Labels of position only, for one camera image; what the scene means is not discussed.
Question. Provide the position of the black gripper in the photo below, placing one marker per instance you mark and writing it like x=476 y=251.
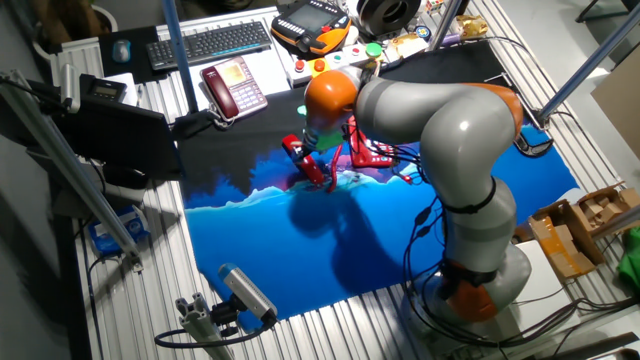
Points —
x=306 y=149

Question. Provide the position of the blue frame pole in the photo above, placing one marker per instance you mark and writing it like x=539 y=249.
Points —
x=177 y=55

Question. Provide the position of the black computer keyboard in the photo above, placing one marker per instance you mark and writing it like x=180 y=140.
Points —
x=210 y=45

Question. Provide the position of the maroon desk telephone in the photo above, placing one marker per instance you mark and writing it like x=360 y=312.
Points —
x=232 y=87

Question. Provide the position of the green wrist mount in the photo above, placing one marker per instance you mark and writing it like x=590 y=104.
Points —
x=330 y=141

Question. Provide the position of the black monitor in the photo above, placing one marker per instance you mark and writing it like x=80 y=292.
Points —
x=125 y=140

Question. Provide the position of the silver camera with blue cap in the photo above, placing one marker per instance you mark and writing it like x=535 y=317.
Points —
x=247 y=292

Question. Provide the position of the large open cardboard box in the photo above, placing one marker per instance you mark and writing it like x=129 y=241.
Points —
x=570 y=250

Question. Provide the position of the black filament spool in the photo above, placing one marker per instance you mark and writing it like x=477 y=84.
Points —
x=390 y=15

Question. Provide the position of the grey computer mouse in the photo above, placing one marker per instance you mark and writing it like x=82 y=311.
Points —
x=121 y=51

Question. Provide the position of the blue and black printed cloth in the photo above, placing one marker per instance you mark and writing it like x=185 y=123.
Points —
x=300 y=240

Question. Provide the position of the yellow box big green button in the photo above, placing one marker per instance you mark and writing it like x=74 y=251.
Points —
x=374 y=51

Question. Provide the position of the short aluminium extrusion post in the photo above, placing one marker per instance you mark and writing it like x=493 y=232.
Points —
x=200 y=325

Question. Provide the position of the black chair base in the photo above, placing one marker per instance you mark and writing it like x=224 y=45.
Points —
x=600 y=7

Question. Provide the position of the brown cardboard panel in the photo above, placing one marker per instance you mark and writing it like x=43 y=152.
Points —
x=620 y=105

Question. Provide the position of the gold snack bag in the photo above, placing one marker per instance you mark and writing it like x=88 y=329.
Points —
x=471 y=26

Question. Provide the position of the aluminium bar over boxes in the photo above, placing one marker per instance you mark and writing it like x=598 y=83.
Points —
x=617 y=222

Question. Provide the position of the white box green button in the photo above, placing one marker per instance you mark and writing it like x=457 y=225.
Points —
x=337 y=60

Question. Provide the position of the black mouse pad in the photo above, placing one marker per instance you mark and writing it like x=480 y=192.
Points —
x=142 y=40

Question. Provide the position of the white box red mushroom button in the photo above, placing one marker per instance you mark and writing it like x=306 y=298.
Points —
x=299 y=72

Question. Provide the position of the green cloth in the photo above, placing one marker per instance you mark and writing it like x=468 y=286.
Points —
x=631 y=262

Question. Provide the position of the round blue and white disc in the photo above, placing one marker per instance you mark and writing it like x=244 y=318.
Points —
x=423 y=32

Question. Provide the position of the white plant pot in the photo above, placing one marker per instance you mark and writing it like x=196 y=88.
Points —
x=107 y=15

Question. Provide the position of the pale yellow snack packet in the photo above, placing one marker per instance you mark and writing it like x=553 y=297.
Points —
x=407 y=45

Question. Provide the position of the small open cardboard box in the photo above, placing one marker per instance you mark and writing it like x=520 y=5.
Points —
x=595 y=205

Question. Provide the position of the orange box orange button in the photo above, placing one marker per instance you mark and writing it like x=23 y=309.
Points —
x=318 y=66

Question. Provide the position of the metal frame pole with clamp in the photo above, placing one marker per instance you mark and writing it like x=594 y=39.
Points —
x=590 y=62

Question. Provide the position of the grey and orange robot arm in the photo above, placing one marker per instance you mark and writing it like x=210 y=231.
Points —
x=460 y=135

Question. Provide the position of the red telephone base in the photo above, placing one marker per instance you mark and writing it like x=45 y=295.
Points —
x=362 y=155

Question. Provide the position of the red telephone handset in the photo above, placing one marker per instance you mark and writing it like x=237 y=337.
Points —
x=315 y=175

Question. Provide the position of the person in dark clothes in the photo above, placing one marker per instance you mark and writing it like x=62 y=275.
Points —
x=187 y=7

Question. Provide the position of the small black display device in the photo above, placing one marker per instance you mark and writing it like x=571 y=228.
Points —
x=105 y=90

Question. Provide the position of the Rubik's cube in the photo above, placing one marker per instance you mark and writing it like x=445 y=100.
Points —
x=434 y=6

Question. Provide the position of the blue plastic packet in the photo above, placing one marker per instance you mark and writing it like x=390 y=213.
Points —
x=117 y=232

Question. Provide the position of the white flat board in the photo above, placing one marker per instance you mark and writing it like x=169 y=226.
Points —
x=550 y=280

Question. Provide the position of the long aluminium strut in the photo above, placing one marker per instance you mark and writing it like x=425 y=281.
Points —
x=70 y=165

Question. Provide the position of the grey frame pole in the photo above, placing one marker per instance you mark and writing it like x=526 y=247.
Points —
x=446 y=22

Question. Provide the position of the black and orange teach pendant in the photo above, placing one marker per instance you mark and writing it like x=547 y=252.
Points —
x=310 y=25

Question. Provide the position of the white box small red button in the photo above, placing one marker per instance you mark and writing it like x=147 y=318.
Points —
x=355 y=54

